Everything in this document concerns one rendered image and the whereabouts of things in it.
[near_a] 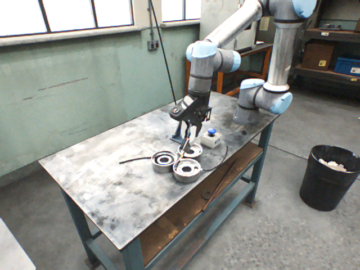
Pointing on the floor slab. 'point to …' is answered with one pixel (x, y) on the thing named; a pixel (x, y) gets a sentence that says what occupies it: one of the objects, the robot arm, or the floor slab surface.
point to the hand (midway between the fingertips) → (187, 142)
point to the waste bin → (328, 176)
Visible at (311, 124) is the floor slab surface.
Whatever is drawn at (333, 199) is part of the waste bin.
